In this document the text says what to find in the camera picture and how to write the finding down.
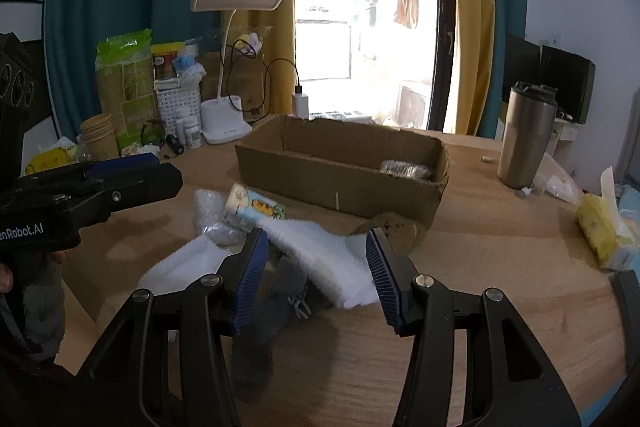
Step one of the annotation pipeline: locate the white power strip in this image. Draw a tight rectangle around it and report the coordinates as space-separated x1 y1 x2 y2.
309 110 374 122

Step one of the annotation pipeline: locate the blue packet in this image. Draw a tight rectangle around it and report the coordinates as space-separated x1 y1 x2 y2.
172 46 202 76

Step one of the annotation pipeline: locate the grey sock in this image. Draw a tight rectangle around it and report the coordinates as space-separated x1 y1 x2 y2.
231 257 312 388

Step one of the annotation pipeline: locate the black door frame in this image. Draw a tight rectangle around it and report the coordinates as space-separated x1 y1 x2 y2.
429 0 459 134

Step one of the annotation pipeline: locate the large cardboard carton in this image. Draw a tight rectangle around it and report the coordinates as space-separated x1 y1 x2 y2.
199 51 272 118

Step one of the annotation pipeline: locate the person's left forearm grey sleeve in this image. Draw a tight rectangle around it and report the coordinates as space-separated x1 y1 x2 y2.
10 254 67 363

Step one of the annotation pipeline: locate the clear plastic packet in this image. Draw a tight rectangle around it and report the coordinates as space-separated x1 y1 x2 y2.
379 159 434 180

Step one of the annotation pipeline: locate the plastic bag of small toys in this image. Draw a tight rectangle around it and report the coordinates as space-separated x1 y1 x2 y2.
231 26 274 58

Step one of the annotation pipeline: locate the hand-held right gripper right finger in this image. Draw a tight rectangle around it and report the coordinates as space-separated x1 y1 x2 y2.
365 228 581 427

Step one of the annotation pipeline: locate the crumpled clear plastic bag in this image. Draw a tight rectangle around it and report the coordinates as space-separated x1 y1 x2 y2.
520 171 584 204

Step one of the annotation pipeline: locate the brown cardboard box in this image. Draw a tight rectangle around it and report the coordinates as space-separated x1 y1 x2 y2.
235 114 451 233

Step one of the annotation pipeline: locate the stack of paper cups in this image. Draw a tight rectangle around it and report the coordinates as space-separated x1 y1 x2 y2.
79 112 121 160

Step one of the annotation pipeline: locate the white bubble wrap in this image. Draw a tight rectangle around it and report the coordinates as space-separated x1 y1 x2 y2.
137 217 383 310

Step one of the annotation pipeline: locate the white desk lamp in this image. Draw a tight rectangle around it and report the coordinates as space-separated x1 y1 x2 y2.
190 0 285 146

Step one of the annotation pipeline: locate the green package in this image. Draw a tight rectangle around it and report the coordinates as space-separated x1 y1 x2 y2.
95 29 159 152

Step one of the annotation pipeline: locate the yellow tissue pack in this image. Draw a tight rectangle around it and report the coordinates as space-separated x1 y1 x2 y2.
575 166 637 271

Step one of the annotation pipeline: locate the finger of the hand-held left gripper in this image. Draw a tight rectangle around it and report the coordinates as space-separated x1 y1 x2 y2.
50 163 183 228
20 152 161 188

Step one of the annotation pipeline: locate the black charger cable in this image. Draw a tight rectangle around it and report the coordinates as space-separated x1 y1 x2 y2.
226 39 304 118

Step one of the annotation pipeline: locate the steel tumbler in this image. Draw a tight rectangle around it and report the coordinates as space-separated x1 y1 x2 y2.
497 81 559 190

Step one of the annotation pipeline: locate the clear bubble wrap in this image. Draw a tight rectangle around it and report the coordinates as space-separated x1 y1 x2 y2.
194 189 251 249

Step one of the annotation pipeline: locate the white plastic basket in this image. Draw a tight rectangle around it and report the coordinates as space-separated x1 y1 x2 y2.
155 78 202 134

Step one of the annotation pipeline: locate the cartoon print tissue pack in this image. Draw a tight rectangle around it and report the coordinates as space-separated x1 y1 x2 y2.
222 184 287 224

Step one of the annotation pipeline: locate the yellow plastic bag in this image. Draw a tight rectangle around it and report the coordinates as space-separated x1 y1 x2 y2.
24 146 82 178

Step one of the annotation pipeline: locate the black monitor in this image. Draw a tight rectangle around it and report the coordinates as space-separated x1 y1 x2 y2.
504 33 597 126

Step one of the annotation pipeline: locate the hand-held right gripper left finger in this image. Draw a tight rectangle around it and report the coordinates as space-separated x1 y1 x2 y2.
90 228 271 427

